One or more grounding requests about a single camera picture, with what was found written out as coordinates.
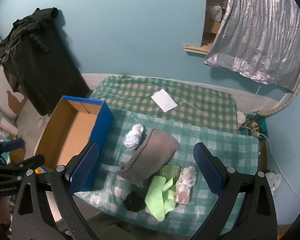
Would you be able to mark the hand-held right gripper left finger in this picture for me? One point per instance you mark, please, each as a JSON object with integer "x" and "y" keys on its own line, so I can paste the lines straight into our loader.
{"x": 85, "y": 166}

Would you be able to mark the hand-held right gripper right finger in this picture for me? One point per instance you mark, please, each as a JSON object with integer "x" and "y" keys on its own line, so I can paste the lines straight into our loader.
{"x": 207, "y": 170}

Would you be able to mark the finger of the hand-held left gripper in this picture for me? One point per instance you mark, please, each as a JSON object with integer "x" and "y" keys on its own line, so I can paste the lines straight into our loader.
{"x": 17, "y": 166}
{"x": 13, "y": 145}

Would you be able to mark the white pink patterned cloth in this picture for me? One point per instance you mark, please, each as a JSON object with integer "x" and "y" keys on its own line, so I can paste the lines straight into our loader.
{"x": 186, "y": 185}

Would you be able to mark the blue cardboard box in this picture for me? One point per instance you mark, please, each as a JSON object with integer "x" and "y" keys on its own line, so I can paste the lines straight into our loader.
{"x": 72, "y": 135}

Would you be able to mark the green glitter sponge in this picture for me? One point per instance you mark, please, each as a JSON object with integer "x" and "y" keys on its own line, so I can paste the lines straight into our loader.
{"x": 168, "y": 171}

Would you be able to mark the light green cloth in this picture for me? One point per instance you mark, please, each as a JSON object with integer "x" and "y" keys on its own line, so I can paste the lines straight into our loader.
{"x": 157, "y": 195}

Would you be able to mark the grey cloth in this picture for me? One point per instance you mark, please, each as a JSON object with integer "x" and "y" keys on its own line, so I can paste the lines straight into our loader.
{"x": 150, "y": 155}

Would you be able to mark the black sock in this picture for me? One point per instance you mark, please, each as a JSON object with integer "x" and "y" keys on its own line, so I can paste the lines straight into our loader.
{"x": 133, "y": 201}

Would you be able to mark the teal white checkered tablecloth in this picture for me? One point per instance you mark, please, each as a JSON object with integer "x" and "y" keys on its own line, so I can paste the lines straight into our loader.
{"x": 215, "y": 140}

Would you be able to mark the green beige checkered cloth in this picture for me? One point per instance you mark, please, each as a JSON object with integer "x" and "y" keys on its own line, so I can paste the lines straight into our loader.
{"x": 202, "y": 105}

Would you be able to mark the white plastic bag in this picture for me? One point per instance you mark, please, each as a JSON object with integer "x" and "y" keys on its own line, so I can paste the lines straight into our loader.
{"x": 273, "y": 180}

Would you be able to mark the black cabinet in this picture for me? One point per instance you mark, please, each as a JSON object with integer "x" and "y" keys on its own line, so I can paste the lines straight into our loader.
{"x": 47, "y": 80}

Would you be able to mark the white paper sheet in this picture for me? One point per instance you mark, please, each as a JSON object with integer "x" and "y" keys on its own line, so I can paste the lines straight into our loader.
{"x": 165, "y": 100}

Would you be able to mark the black draped clothing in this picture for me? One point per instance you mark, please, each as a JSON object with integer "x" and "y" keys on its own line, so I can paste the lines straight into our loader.
{"x": 22, "y": 30}

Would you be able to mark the silver crinkled tarp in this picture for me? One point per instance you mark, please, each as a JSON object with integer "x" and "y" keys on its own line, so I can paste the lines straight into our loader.
{"x": 262, "y": 30}

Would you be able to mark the wooden window frame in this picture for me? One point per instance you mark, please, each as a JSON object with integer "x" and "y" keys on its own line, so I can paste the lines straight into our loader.
{"x": 195, "y": 48}

